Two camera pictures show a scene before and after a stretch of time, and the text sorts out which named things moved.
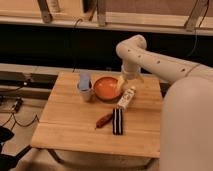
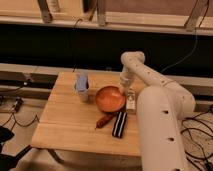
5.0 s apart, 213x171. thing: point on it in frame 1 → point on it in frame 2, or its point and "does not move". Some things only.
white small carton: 127,96 → 131,100
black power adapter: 18,104 does not move
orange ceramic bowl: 107,89 → 110,99
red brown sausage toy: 104,120 does not move
